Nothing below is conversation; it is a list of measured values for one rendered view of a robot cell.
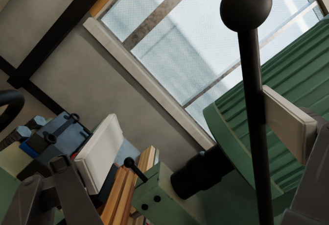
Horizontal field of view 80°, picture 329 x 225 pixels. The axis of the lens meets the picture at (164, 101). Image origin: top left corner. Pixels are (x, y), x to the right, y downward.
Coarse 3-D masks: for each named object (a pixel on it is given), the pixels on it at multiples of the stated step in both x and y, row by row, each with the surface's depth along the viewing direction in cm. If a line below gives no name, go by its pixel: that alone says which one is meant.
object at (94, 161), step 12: (108, 120) 17; (96, 132) 16; (108, 132) 16; (120, 132) 19; (96, 144) 14; (108, 144) 16; (120, 144) 19; (84, 156) 13; (96, 156) 14; (108, 156) 16; (84, 168) 13; (96, 168) 14; (108, 168) 15; (84, 180) 13; (96, 180) 13; (96, 192) 13
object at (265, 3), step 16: (224, 0) 14; (240, 0) 13; (256, 0) 12; (272, 0) 13; (224, 16) 14; (240, 16) 13; (256, 16) 13; (240, 32) 14; (256, 32) 14; (240, 48) 15; (256, 48) 14; (256, 64) 15; (256, 80) 15; (256, 96) 16; (256, 112) 16; (256, 128) 17; (256, 144) 17; (256, 160) 18; (256, 176) 19; (256, 192) 20; (272, 208) 20; (272, 224) 20
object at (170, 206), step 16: (160, 176) 36; (144, 192) 35; (160, 192) 34; (144, 208) 35; (160, 208) 35; (176, 208) 35; (192, 208) 37; (160, 224) 36; (176, 224) 36; (192, 224) 36
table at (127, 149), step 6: (102, 120) 64; (96, 126) 61; (90, 132) 61; (126, 144) 65; (120, 150) 60; (126, 150) 63; (132, 150) 65; (138, 150) 68; (120, 156) 59; (126, 156) 61; (132, 156) 63; (138, 156) 66; (114, 162) 55; (120, 162) 57; (138, 162) 64; (0, 222) 30; (60, 222) 34
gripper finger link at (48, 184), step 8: (72, 160) 14; (80, 176) 13; (48, 184) 12; (48, 192) 12; (56, 192) 12; (40, 200) 12; (48, 200) 12; (56, 200) 12; (40, 208) 12; (48, 208) 12
